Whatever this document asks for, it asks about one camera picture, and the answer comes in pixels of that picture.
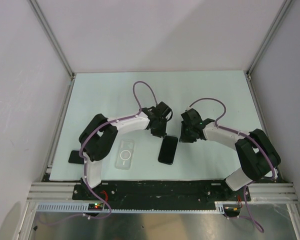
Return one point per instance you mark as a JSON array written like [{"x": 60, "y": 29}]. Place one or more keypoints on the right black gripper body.
[{"x": 187, "y": 135}]

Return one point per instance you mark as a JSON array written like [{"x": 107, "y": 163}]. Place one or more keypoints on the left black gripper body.
[{"x": 160, "y": 130}]

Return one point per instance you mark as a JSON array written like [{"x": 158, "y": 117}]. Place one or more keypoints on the black smartphone blue edge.
[{"x": 168, "y": 150}]

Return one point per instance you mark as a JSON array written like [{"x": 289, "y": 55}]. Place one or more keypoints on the clear magsafe phone case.
[{"x": 125, "y": 154}]

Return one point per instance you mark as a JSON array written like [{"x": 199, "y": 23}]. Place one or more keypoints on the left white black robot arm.
[{"x": 97, "y": 139}]

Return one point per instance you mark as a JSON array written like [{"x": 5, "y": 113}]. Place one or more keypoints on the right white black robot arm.
[{"x": 256, "y": 153}]

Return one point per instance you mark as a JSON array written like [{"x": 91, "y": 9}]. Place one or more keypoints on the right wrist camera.
[{"x": 191, "y": 118}]

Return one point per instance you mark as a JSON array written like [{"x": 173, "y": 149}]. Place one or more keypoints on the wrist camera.
[
  {"x": 191, "y": 118},
  {"x": 162, "y": 110}
]

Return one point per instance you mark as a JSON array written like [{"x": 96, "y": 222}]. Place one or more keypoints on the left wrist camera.
[{"x": 162, "y": 110}]

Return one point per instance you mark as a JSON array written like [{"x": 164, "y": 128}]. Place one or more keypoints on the aluminium front frame rail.
[{"x": 279, "y": 193}]

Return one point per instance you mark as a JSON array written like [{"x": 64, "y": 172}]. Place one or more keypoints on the right aluminium frame post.
[{"x": 269, "y": 36}]

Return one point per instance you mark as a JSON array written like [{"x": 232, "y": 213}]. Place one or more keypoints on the aluminium frame post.
[
  {"x": 41, "y": 18},
  {"x": 269, "y": 36}
]

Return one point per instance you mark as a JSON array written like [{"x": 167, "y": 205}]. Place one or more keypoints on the left aluminium frame post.
[{"x": 41, "y": 18}]

